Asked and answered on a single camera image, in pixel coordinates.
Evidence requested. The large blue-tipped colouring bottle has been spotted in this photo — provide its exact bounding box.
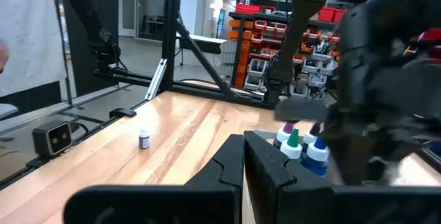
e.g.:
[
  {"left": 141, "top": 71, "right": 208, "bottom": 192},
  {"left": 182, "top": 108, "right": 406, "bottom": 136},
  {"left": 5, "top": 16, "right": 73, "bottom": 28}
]
[{"left": 302, "top": 136, "right": 330, "bottom": 177}]

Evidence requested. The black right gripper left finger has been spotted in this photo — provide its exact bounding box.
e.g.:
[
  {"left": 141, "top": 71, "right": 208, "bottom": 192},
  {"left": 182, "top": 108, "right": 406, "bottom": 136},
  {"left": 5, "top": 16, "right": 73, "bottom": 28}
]
[{"left": 63, "top": 133, "right": 246, "bottom": 224}]

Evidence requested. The large black-tipped colouring bottle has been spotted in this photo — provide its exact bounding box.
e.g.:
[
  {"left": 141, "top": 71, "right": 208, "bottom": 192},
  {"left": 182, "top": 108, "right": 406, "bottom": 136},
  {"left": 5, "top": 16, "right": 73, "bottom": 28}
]
[{"left": 301, "top": 123, "right": 322, "bottom": 154}]

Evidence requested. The parts shelf with bins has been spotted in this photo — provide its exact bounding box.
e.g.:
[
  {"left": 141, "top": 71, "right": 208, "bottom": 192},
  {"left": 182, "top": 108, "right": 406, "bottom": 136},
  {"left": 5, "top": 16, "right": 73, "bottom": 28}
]
[{"left": 227, "top": 0, "right": 345, "bottom": 96}]

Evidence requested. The person's hand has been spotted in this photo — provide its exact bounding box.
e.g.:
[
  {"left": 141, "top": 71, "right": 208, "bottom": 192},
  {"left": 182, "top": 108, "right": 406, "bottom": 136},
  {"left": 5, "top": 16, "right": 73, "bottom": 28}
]
[{"left": 0, "top": 41, "right": 10, "bottom": 74}]

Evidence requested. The large green-tipped colouring bottle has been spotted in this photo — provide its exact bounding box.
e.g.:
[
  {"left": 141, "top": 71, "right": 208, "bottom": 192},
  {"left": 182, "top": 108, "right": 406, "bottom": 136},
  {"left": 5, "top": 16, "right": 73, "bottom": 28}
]
[{"left": 279, "top": 128, "right": 304, "bottom": 163}]

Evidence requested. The black dual-lens camera box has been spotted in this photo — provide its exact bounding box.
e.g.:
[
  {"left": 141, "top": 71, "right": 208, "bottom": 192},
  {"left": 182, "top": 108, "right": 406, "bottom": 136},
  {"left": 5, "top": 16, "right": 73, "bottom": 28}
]
[{"left": 32, "top": 118, "right": 74, "bottom": 159}]

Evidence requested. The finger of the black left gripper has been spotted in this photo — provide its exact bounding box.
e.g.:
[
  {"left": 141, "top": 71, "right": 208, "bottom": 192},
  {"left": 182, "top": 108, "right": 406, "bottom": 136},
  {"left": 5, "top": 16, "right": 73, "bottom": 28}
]
[
  {"left": 320, "top": 129, "right": 369, "bottom": 185},
  {"left": 368, "top": 137, "right": 424, "bottom": 183}
]

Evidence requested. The silver aluminium extrusion bar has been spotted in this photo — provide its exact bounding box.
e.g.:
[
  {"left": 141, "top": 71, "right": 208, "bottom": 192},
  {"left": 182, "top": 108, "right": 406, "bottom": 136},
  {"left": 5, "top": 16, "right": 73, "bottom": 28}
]
[{"left": 144, "top": 58, "right": 169, "bottom": 101}]

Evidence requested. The black frame bracket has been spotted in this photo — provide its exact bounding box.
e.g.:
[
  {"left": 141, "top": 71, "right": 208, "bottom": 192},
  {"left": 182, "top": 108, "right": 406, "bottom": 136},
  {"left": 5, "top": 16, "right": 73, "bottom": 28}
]
[{"left": 109, "top": 108, "right": 138, "bottom": 119}]

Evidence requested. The white fabric screen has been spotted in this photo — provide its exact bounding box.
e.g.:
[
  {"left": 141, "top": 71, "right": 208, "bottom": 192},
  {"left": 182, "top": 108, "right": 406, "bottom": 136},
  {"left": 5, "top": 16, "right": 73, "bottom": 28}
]
[{"left": 0, "top": 0, "right": 67, "bottom": 98}]

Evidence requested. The large purple-tipped colouring bottle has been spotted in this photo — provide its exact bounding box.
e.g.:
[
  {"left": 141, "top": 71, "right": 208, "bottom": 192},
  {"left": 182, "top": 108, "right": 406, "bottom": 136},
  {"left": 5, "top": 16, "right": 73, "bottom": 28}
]
[{"left": 274, "top": 122, "right": 296, "bottom": 149}]

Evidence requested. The grey plastic bin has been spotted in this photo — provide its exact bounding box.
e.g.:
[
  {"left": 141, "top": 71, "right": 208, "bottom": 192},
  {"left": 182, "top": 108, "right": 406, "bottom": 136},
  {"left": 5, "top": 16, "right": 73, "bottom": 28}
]
[{"left": 245, "top": 129, "right": 345, "bottom": 185}]

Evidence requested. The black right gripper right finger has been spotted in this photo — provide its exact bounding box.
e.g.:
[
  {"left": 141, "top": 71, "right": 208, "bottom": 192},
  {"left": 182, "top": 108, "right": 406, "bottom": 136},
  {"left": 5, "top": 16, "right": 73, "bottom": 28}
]
[{"left": 243, "top": 130, "right": 441, "bottom": 224}]

